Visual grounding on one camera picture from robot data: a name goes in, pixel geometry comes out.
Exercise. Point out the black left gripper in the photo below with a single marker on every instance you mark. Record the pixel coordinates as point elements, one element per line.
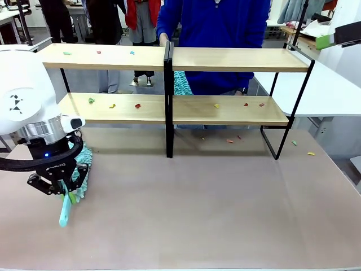
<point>53,158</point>

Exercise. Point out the teal chenille duster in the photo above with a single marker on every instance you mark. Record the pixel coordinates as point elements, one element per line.
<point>86,161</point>
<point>182,83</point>

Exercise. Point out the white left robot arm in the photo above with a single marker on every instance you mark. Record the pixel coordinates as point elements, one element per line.
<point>25,93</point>

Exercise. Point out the person's right forearm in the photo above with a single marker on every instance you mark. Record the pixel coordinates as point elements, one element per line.
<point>167,22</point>

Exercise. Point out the person's right hand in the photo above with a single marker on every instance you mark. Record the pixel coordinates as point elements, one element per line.
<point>163,39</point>

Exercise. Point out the wooden workbench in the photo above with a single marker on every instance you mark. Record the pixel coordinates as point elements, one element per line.
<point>307,39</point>

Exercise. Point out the black tripod pole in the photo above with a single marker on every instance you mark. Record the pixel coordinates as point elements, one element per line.
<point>301,19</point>

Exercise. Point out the hanging grey-blue garments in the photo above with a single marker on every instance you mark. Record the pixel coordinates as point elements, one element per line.
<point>296,9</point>

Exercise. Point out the white side table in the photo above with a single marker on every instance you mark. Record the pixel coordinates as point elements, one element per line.
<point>42,42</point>
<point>324,93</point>

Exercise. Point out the white background table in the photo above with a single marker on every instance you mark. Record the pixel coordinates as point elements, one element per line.
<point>275,25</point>

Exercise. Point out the dark wristwatch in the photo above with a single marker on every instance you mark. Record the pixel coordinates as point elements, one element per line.
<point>242,90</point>

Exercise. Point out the person in blue sweater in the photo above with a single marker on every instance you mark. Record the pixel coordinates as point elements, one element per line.
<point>220,28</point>

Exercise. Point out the bystander in black clothes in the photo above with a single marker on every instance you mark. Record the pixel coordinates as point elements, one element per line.
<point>57,19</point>

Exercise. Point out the grey background table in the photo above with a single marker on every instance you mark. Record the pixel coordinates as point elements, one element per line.
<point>79,17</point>

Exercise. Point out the bystander in black coat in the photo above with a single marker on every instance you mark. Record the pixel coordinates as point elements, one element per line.
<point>104,19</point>

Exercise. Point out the bystander in red jacket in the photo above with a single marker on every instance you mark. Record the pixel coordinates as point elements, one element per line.
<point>142,17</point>

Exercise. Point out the wooden two-tier shelf black frame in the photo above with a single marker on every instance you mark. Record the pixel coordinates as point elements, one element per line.
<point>112,60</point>
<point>239,60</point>

